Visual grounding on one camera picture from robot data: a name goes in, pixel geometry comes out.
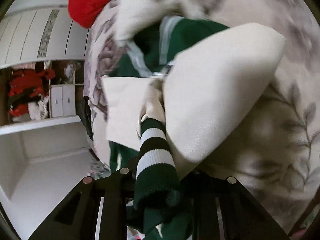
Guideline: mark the white grey floral blanket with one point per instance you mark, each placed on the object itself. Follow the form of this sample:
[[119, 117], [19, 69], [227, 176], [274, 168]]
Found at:
[[274, 151]]

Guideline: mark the red clothes in wardrobe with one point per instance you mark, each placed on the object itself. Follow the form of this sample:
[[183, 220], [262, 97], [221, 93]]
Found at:
[[28, 83]]

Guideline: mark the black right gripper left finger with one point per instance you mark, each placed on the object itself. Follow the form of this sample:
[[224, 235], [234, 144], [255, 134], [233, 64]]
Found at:
[[94, 209]]

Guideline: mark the white wardrobe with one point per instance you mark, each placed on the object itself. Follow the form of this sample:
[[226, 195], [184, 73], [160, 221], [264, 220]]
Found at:
[[42, 158]]

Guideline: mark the green white varsity jacket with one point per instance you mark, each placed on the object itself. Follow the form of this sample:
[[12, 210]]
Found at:
[[178, 120]]

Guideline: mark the white small drawer unit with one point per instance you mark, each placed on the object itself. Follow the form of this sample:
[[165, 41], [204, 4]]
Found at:
[[62, 100]]

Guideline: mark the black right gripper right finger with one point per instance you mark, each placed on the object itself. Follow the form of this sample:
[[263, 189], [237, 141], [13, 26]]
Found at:
[[225, 209]]

